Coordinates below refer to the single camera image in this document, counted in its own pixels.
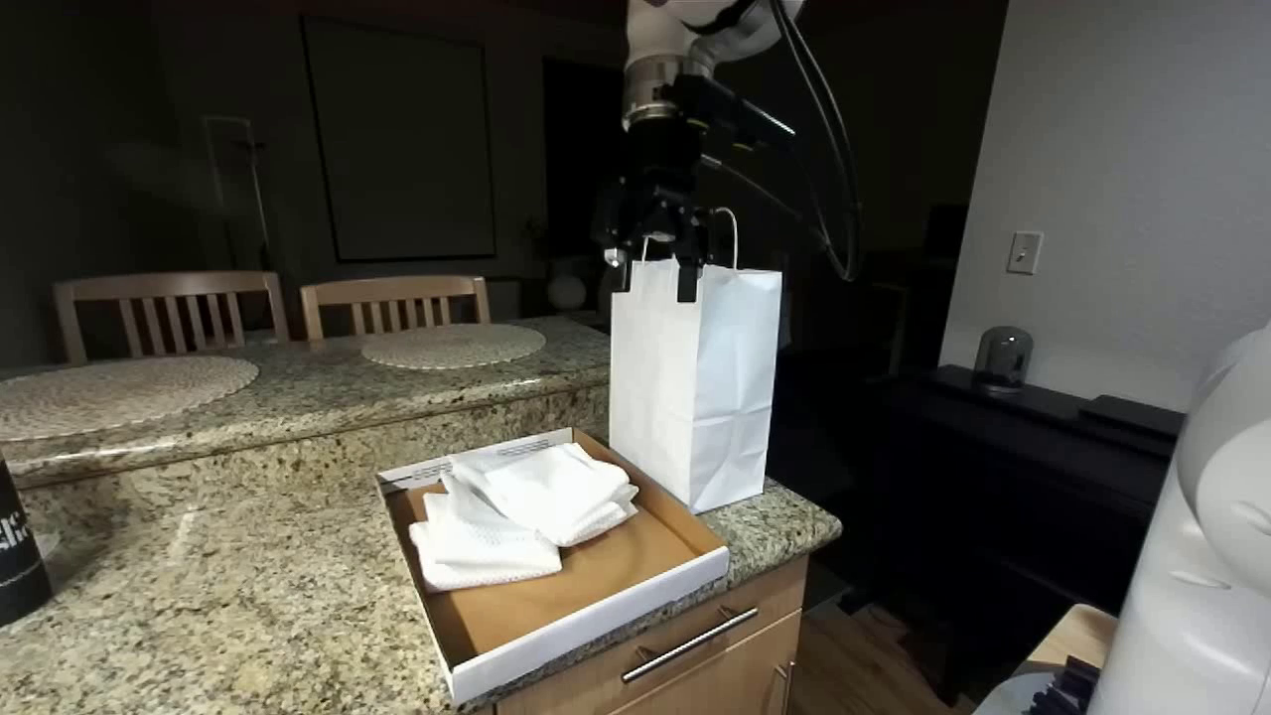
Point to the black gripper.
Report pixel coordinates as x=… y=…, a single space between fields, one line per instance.
x=656 y=199

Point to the white towel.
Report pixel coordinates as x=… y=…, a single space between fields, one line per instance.
x=562 y=495
x=464 y=542

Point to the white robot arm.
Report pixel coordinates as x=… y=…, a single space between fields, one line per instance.
x=672 y=103

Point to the white paper bag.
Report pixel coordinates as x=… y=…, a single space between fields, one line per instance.
x=692 y=382

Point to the right wooden chair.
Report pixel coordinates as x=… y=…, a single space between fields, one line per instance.
x=395 y=301

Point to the wooden chair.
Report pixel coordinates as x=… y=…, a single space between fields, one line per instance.
x=395 y=301
x=178 y=311

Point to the right round woven placemat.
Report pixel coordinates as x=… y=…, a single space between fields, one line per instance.
x=450 y=345

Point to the round woven placemat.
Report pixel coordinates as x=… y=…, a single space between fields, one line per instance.
x=450 y=345
x=113 y=394

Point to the flat cardboard box tray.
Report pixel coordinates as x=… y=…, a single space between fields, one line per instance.
x=504 y=631

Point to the small grey speaker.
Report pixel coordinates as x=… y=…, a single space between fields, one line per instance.
x=1003 y=356

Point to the dark side cabinet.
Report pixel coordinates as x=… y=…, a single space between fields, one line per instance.
x=999 y=511

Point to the left wooden chair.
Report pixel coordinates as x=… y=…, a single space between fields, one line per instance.
x=178 y=311

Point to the left round woven placemat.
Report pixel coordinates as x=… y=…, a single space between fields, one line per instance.
x=113 y=394

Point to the dark bottle with label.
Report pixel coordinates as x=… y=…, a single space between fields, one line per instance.
x=26 y=579

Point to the metal drawer handle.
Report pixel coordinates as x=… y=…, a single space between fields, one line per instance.
x=689 y=644

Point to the wall light switch plate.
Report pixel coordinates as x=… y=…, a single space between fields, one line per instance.
x=1027 y=252

